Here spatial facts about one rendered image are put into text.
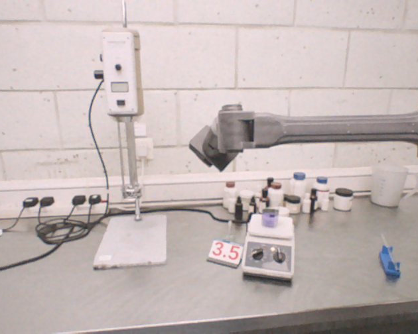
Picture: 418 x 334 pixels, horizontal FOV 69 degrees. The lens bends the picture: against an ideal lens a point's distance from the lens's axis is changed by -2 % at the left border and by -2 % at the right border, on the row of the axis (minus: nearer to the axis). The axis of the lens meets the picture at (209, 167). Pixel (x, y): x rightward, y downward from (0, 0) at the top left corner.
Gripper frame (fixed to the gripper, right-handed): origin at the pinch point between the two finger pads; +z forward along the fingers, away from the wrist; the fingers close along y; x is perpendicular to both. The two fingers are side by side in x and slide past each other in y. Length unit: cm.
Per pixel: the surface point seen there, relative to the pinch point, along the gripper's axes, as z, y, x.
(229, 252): 13.9, -21.2, 10.2
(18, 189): 51, 49, 39
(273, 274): 4.3, -31.5, 9.1
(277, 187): 30.8, -22.6, -23.4
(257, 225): 11.0, -22.2, -0.2
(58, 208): 48, 32, 34
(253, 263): 6.1, -26.4, 10.0
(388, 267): 1, -54, -12
